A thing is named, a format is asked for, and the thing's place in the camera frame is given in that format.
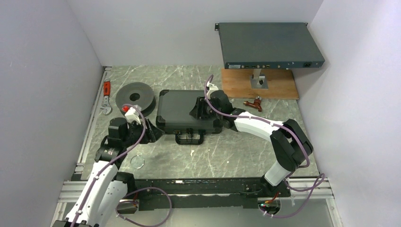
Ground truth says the black filament spool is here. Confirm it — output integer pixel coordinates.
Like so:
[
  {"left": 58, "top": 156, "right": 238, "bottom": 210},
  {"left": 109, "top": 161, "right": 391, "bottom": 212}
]
[{"left": 115, "top": 82, "right": 156, "bottom": 117}]

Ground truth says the clear round lid left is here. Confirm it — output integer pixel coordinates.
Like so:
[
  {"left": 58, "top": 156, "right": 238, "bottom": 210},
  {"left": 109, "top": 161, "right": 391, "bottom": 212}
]
[{"left": 130, "top": 155, "right": 145, "bottom": 169}]

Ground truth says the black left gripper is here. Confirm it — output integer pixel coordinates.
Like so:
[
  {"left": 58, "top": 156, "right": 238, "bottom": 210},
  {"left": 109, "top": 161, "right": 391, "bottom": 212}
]
[{"left": 122, "top": 117, "right": 164, "bottom": 148}]

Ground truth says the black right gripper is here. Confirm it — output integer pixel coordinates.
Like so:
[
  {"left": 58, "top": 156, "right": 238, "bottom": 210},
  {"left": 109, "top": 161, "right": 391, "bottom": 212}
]
[{"left": 191, "top": 97, "right": 222, "bottom": 121}]

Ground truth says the wooden base board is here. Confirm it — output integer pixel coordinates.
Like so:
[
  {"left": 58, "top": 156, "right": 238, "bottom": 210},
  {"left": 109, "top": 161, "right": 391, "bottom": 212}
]
[{"left": 221, "top": 69, "right": 299, "bottom": 100}]

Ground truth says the brass red valve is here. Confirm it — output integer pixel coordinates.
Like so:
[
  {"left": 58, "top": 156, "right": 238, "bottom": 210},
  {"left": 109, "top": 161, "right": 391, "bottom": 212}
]
[{"left": 243, "top": 96, "right": 262, "bottom": 112}]

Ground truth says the red adjustable wrench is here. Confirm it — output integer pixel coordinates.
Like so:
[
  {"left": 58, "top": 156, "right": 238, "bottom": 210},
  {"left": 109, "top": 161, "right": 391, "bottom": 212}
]
[{"left": 100, "top": 71, "right": 113, "bottom": 115}]

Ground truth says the grey rack network device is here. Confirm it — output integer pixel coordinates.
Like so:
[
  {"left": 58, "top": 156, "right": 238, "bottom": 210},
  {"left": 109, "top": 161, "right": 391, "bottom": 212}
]
[{"left": 215, "top": 22, "right": 325, "bottom": 69}]

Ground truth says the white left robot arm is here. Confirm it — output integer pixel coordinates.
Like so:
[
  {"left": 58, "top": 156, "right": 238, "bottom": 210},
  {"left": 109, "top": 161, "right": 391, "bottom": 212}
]
[{"left": 53, "top": 104, "right": 164, "bottom": 227}]

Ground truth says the metal device stand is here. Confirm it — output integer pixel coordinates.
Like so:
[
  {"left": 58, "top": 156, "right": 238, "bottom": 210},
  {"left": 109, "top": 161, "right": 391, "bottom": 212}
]
[{"left": 250, "top": 69, "right": 268, "bottom": 89}]

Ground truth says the black poker set case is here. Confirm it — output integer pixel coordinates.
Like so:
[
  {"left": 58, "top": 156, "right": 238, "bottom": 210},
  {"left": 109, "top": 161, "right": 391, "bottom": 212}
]
[{"left": 156, "top": 89, "right": 223, "bottom": 145}]

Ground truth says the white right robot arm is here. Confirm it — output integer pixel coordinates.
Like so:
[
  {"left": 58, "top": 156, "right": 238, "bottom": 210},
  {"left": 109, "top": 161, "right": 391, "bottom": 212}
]
[{"left": 190, "top": 75, "right": 314, "bottom": 196}]

